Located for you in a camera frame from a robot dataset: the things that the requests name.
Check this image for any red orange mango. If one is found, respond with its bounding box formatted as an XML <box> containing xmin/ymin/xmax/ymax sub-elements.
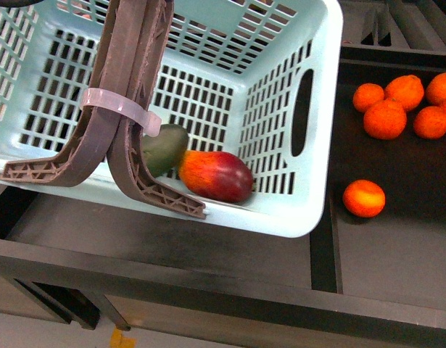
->
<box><xmin>178</xmin><ymin>150</ymin><xmax>254</xmax><ymax>203</ymax></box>

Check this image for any green avocado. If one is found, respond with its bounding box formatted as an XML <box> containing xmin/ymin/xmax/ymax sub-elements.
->
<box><xmin>141</xmin><ymin>124</ymin><xmax>189</xmax><ymax>178</ymax></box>

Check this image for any light blue plastic basket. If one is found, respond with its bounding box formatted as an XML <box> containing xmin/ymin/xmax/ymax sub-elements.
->
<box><xmin>0</xmin><ymin>1</ymin><xmax>343</xmax><ymax>238</ymax></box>

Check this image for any brown basket handle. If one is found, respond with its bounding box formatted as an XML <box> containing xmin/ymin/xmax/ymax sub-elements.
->
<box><xmin>0</xmin><ymin>1</ymin><xmax>205</xmax><ymax>218</ymax></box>

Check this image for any white zip tie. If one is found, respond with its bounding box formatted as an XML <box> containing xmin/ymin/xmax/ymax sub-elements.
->
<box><xmin>80</xmin><ymin>88</ymin><xmax>162</xmax><ymax>137</ymax></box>

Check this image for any orange tangerine lone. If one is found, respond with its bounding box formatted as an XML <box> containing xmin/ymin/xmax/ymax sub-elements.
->
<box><xmin>342</xmin><ymin>179</ymin><xmax>386</xmax><ymax>218</ymax></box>

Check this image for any orange tangerine upper left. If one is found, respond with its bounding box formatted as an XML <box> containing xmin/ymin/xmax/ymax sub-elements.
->
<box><xmin>352</xmin><ymin>83</ymin><xmax>384</xmax><ymax>112</ymax></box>

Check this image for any orange tangerine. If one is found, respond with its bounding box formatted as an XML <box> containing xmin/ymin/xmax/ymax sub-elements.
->
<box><xmin>352</xmin><ymin>83</ymin><xmax>384</xmax><ymax>112</ymax></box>
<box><xmin>384</xmin><ymin>75</ymin><xmax>425</xmax><ymax>112</ymax></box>
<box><xmin>363</xmin><ymin>99</ymin><xmax>408</xmax><ymax>140</ymax></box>
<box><xmin>425</xmin><ymin>72</ymin><xmax>446</xmax><ymax>105</ymax></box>
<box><xmin>413</xmin><ymin>106</ymin><xmax>446</xmax><ymax>140</ymax></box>

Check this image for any orange tangerine centre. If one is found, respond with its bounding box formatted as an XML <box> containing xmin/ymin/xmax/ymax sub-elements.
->
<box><xmin>363</xmin><ymin>99</ymin><xmax>408</xmax><ymax>140</ymax></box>

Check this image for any orange tangerine upper middle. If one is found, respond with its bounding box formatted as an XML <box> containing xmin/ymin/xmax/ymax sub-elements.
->
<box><xmin>384</xmin><ymin>75</ymin><xmax>425</xmax><ymax>112</ymax></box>

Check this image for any orange tangerine far right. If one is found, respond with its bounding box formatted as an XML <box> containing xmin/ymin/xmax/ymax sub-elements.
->
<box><xmin>425</xmin><ymin>72</ymin><xmax>446</xmax><ymax>105</ymax></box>

